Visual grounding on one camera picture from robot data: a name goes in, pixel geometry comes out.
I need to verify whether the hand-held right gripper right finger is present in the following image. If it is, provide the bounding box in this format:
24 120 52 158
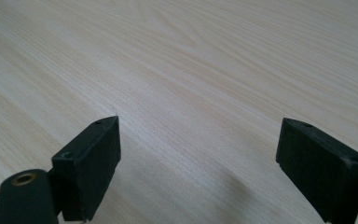
275 117 358 224

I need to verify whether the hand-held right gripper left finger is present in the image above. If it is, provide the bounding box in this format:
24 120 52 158
51 115 122 222

